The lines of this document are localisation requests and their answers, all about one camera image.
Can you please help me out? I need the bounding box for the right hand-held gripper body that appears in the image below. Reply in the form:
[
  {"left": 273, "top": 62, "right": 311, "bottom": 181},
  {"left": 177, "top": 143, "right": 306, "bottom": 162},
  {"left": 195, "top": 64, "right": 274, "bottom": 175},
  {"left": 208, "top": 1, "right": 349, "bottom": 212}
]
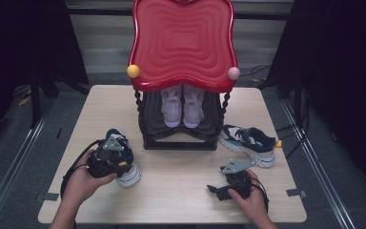
[{"left": 220, "top": 158, "right": 255, "bottom": 199}]

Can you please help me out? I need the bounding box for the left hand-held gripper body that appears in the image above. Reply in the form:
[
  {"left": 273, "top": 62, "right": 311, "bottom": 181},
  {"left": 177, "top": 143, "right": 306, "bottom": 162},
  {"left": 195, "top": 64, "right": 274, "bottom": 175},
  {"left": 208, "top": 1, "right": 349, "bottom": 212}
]
[{"left": 87, "top": 133, "right": 127, "bottom": 179}]

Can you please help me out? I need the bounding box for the navy and white sneaker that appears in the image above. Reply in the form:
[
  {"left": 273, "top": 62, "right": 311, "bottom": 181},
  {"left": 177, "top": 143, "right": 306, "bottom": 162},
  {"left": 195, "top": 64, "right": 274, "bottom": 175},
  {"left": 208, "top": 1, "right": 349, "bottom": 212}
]
[
  {"left": 218, "top": 123, "right": 283, "bottom": 169},
  {"left": 104, "top": 128, "right": 143, "bottom": 188}
]

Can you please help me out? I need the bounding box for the purple sandal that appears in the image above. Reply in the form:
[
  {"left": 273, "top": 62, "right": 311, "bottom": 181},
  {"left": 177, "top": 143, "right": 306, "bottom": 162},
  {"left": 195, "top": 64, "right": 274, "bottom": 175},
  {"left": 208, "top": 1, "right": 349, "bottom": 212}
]
[
  {"left": 182, "top": 84, "right": 205, "bottom": 130},
  {"left": 160, "top": 85, "right": 183, "bottom": 129}
]

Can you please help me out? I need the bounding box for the red and black shoe rack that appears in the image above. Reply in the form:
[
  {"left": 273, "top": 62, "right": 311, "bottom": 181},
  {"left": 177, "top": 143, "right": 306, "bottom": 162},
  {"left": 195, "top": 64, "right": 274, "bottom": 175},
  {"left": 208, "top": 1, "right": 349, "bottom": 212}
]
[{"left": 127, "top": 0, "right": 241, "bottom": 152}]

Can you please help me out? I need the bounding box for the person's right hand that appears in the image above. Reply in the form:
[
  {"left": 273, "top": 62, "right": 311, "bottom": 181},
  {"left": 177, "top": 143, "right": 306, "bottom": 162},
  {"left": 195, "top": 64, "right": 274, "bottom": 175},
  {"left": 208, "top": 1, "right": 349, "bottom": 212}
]
[{"left": 228, "top": 170, "right": 270, "bottom": 223}]

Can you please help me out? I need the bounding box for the person's left hand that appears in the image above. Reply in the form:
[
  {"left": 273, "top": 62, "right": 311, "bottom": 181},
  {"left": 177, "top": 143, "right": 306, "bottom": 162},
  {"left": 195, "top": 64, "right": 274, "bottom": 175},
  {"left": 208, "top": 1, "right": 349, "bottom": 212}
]
[{"left": 61, "top": 149, "right": 118, "bottom": 208}]

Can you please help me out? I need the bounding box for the grey tape strip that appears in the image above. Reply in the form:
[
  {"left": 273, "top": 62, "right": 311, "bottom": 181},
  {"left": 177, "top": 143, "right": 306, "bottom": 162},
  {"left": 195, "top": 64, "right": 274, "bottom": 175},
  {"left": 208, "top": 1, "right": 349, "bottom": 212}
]
[
  {"left": 286, "top": 188, "right": 308, "bottom": 198},
  {"left": 34, "top": 192, "right": 60, "bottom": 203}
]

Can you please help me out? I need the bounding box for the black metal stand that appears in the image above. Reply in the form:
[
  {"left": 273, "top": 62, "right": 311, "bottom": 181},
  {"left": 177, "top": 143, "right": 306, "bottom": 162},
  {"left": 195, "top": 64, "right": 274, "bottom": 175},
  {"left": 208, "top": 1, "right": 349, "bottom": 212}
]
[{"left": 28, "top": 71, "right": 61, "bottom": 129}]

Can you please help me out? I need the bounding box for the small yellow object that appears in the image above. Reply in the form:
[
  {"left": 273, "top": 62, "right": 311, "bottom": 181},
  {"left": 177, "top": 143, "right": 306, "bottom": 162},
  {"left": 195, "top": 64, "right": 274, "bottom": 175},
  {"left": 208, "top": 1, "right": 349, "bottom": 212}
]
[{"left": 16, "top": 94, "right": 32, "bottom": 108}]

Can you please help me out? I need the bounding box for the dark curtain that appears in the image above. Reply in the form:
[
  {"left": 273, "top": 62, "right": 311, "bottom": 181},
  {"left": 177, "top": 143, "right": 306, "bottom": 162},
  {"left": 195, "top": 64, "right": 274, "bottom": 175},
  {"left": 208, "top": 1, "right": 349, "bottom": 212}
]
[
  {"left": 266, "top": 0, "right": 366, "bottom": 198},
  {"left": 0, "top": 0, "right": 90, "bottom": 154}
]

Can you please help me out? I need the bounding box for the right hand-held gripper cable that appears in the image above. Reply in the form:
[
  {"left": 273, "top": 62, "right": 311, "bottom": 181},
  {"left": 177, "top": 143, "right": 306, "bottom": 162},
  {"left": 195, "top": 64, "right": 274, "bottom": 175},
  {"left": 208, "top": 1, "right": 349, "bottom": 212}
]
[{"left": 250, "top": 177, "right": 270, "bottom": 213}]

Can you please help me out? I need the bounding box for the hand-held gripper cable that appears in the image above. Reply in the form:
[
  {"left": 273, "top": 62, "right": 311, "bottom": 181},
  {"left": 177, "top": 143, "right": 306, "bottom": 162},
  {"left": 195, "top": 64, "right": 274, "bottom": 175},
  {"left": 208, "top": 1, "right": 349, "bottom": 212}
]
[
  {"left": 60, "top": 139, "right": 105, "bottom": 198},
  {"left": 250, "top": 177, "right": 270, "bottom": 213}
]

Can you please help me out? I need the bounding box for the left hand-held gripper cable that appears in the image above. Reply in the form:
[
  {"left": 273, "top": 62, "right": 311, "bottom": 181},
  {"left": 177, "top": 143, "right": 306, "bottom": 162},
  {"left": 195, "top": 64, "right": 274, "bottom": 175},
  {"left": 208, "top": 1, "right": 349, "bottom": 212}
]
[{"left": 60, "top": 139, "right": 105, "bottom": 198}]

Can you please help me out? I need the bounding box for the black floor cable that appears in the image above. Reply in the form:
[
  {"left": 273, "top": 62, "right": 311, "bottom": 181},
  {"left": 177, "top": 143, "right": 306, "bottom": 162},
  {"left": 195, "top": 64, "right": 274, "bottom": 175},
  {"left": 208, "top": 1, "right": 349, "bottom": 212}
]
[{"left": 275, "top": 89, "right": 311, "bottom": 160}]

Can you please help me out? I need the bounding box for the metal floor rail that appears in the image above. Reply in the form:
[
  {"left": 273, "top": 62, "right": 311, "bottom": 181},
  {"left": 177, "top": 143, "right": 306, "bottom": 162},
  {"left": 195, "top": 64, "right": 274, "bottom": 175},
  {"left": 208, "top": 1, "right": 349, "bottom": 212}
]
[
  {"left": 0, "top": 98, "right": 56, "bottom": 229},
  {"left": 279, "top": 98, "right": 358, "bottom": 229}
]

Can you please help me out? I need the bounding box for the black cable bundle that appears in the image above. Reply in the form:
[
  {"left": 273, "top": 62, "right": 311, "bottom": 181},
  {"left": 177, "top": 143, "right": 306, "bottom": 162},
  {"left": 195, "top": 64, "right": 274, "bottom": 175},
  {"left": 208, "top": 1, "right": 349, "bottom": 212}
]
[{"left": 239, "top": 64, "right": 272, "bottom": 87}]

